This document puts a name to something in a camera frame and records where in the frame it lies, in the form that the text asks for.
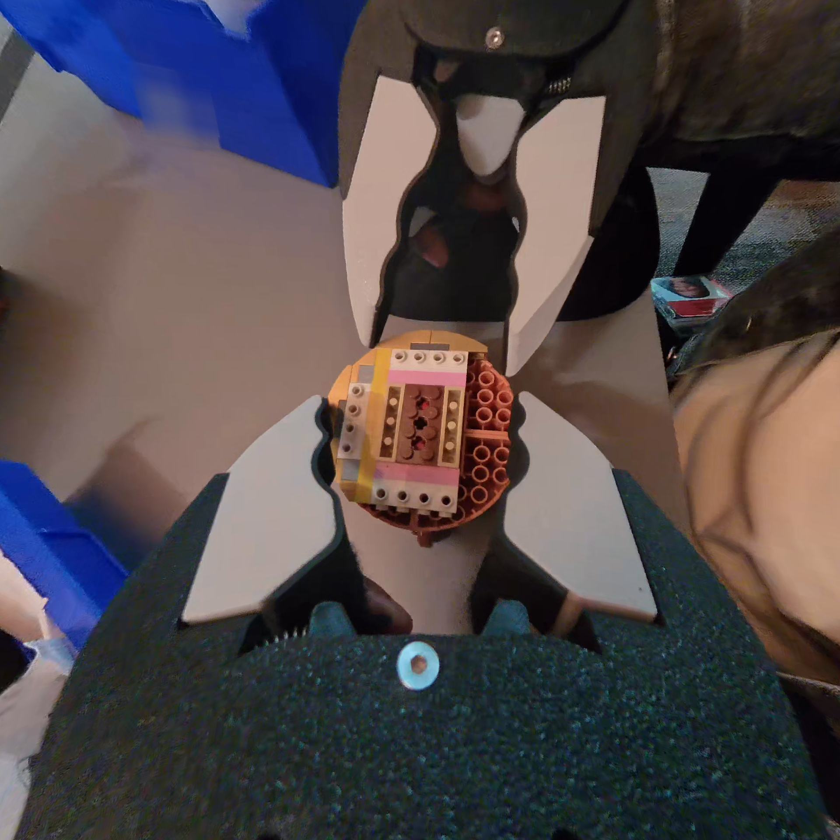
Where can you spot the person's beige shirt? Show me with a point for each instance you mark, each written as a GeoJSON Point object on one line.
{"type": "Point", "coordinates": [768, 492]}

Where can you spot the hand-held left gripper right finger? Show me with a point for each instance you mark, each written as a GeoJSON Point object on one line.
{"type": "Point", "coordinates": [577, 525]}

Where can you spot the person's right hand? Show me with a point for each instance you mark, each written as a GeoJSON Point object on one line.
{"type": "Point", "coordinates": [433, 246]}

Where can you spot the blue plastic bin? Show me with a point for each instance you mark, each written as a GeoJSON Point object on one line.
{"type": "Point", "coordinates": [59, 551]}
{"type": "Point", "coordinates": [229, 79]}

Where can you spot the white dotted paper bag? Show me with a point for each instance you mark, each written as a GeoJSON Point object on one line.
{"type": "Point", "coordinates": [29, 695]}

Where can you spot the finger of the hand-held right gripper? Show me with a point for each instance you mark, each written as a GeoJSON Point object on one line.
{"type": "Point", "coordinates": [380, 184]}
{"type": "Point", "coordinates": [558, 216]}

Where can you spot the person's right forearm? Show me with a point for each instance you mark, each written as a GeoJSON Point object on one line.
{"type": "Point", "coordinates": [735, 65]}

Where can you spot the red and white packet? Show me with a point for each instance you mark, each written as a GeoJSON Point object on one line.
{"type": "Point", "coordinates": [689, 298]}

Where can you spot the black mesh chair seat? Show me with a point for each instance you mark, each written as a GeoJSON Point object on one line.
{"type": "Point", "coordinates": [610, 262]}

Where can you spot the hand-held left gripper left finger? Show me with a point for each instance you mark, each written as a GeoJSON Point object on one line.
{"type": "Point", "coordinates": [262, 518]}

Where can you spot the lego flower pot model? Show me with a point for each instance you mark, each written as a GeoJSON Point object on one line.
{"type": "Point", "coordinates": [420, 433]}

